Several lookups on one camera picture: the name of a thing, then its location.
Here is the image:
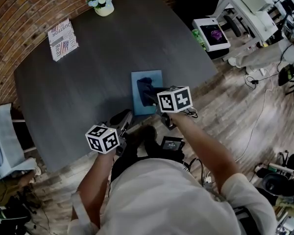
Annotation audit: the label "dark blue cloth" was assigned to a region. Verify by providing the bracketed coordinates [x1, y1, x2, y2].
[136, 76, 160, 107]

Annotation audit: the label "flower plant in white pot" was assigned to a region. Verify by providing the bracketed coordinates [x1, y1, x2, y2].
[85, 0, 115, 17]

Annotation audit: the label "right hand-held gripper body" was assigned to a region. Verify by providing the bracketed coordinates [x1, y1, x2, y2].
[156, 86, 194, 131]

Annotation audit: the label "person's black trousers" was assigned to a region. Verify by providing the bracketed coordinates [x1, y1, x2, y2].
[111, 141, 184, 178]

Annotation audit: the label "black device with screen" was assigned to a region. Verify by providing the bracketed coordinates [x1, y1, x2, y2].
[161, 136, 186, 154]

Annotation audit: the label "person's right forearm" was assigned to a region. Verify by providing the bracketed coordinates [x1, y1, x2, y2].
[168, 111, 240, 195]

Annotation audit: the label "light blue book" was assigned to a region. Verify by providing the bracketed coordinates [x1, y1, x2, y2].
[131, 70, 164, 117]

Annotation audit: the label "black floor cable with adapter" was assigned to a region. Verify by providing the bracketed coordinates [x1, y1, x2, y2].
[245, 73, 280, 90]

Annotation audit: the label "person's white shirt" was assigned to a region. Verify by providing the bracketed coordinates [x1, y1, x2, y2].
[67, 158, 277, 235]

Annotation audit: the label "white desk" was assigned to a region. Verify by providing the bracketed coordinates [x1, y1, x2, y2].
[209, 0, 279, 62]

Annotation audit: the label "white floor cable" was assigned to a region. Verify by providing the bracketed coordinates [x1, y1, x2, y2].
[235, 67, 272, 162]

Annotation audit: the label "green toy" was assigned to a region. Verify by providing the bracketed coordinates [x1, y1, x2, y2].
[191, 29, 206, 50]

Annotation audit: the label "white printed book box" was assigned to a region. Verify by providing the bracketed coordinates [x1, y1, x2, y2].
[48, 18, 79, 62]

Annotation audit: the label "white box with blue circle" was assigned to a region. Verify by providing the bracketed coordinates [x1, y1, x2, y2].
[0, 103, 37, 180]

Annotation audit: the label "white box with purple print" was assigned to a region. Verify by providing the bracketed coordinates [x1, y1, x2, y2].
[192, 18, 231, 53]

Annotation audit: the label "black chair with green parts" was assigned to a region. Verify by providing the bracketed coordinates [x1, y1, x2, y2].
[278, 64, 294, 96]

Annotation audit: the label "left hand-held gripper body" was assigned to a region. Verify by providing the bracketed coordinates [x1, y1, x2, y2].
[85, 121, 127, 156]

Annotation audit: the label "person's left forearm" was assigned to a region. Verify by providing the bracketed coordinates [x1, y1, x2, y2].
[75, 151, 115, 226]

